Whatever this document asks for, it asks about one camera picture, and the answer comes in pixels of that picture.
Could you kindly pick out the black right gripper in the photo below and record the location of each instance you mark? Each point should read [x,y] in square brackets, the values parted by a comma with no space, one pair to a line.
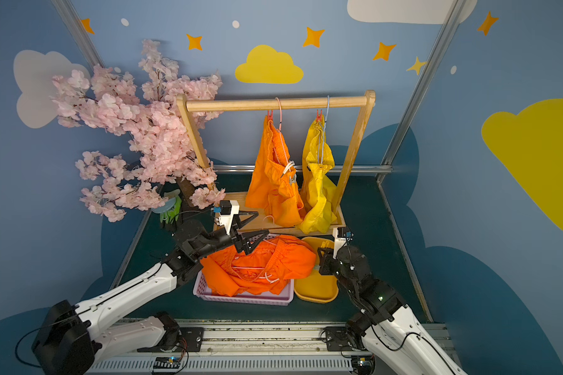
[331,259]

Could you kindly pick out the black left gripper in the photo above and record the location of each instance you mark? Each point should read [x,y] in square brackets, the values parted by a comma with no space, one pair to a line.
[237,239]

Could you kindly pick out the dark orange shorts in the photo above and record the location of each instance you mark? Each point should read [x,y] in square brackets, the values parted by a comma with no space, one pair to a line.
[293,259]

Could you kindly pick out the pink wire hanger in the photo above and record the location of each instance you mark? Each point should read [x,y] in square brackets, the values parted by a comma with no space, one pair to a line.
[280,134]
[256,266]

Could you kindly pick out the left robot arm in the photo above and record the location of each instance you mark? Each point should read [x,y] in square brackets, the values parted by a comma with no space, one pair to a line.
[73,338]

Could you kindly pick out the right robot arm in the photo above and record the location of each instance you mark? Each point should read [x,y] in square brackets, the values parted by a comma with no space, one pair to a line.
[384,325]

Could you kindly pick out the light orange shorts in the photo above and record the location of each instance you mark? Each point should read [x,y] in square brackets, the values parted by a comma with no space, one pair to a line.
[270,190]

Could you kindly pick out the yellow shorts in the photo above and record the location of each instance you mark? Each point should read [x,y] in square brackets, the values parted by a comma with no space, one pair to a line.
[317,190]

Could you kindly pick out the wooden clothes rack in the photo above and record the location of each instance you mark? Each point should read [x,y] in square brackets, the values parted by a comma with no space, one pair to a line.
[365,103]

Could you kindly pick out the yellow plastic tray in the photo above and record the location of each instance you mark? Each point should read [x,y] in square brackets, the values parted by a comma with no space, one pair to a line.
[317,288]

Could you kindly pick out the pink plastic basket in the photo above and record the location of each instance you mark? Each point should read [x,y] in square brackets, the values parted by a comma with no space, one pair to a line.
[202,291]

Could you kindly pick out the green plant decoration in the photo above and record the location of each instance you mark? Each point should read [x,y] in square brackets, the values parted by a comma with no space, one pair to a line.
[169,212]

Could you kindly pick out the white clothespin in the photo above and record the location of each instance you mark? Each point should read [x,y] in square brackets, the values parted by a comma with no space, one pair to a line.
[290,166]

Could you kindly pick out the pink cherry blossom tree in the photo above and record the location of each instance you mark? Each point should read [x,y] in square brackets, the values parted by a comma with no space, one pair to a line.
[109,101]

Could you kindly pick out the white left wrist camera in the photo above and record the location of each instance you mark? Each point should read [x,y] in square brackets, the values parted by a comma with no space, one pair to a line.
[225,214]

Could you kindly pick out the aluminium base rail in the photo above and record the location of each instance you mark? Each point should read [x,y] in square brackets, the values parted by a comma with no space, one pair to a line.
[288,348]

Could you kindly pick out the light blue wire hanger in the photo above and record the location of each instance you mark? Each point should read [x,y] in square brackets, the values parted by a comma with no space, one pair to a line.
[323,135]

